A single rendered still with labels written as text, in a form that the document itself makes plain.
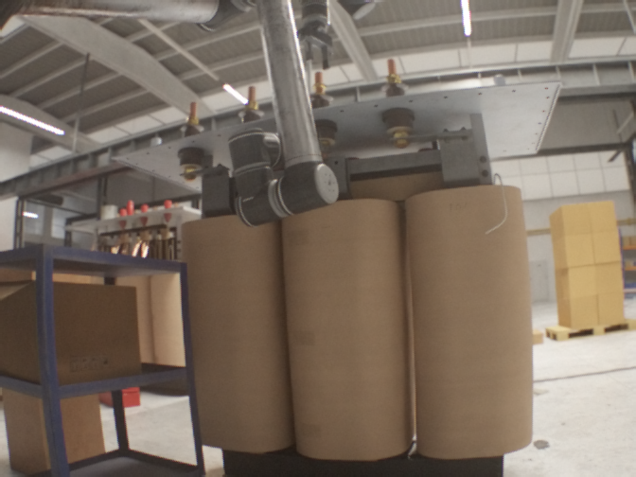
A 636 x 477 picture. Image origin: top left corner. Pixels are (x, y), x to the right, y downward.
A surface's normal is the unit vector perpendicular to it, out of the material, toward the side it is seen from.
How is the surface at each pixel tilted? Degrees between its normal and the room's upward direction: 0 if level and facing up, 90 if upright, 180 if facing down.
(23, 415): 90
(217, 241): 90
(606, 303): 90
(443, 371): 90
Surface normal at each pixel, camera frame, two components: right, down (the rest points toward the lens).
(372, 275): 0.23, -0.17
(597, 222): -0.25, -0.14
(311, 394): -0.45, -0.11
